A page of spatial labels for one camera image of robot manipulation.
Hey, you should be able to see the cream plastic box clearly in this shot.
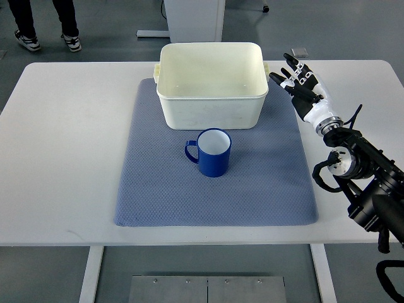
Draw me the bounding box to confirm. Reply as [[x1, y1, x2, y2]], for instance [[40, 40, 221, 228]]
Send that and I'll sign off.
[[153, 42, 270, 130]]

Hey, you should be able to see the white table leg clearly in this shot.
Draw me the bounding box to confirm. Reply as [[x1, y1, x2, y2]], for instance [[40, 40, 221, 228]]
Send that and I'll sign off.
[[78, 246, 104, 303], [310, 244, 337, 303]]

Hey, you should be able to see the white pedestal column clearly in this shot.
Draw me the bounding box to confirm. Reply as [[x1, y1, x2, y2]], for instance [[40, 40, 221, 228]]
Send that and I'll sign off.
[[136, 0, 225, 43]]

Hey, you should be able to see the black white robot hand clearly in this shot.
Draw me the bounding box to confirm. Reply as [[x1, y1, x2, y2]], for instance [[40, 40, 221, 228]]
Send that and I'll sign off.
[[270, 53, 343, 136]]

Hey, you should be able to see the white table left leg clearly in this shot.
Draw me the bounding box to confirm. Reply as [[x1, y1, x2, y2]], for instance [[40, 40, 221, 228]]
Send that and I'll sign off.
[[78, 246, 104, 303]]

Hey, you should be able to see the person leg sneaker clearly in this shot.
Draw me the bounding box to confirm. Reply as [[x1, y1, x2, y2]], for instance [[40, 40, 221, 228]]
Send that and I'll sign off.
[[8, 0, 40, 52], [52, 0, 81, 52]]

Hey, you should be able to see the blue enamel mug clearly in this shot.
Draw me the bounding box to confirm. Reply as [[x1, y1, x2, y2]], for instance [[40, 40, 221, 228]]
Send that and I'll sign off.
[[184, 128, 232, 177]]

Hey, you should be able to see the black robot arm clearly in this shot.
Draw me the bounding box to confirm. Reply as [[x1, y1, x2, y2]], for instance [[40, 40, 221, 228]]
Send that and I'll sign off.
[[308, 110, 403, 254]]

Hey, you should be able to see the white table right leg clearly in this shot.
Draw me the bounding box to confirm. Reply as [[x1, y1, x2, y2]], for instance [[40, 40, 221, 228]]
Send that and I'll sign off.
[[310, 244, 337, 303]]

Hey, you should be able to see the grey metal base plate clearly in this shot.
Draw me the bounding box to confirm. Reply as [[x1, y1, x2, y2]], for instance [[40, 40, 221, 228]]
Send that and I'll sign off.
[[129, 276, 287, 302]]

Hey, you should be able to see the person right leg sneaker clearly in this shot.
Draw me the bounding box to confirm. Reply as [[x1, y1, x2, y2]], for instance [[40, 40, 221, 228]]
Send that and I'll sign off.
[[52, 0, 81, 52]]

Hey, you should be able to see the grey floor outlet plate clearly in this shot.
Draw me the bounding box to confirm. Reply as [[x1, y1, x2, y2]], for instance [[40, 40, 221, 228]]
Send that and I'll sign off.
[[291, 47, 309, 57]]

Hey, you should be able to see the blue textured mat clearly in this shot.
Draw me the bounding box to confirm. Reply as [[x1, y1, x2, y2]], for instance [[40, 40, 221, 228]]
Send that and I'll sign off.
[[114, 79, 318, 227]]

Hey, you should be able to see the person left leg sneaker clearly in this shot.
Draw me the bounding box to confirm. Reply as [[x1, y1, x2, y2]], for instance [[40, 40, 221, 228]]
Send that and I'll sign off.
[[8, 0, 40, 52]]

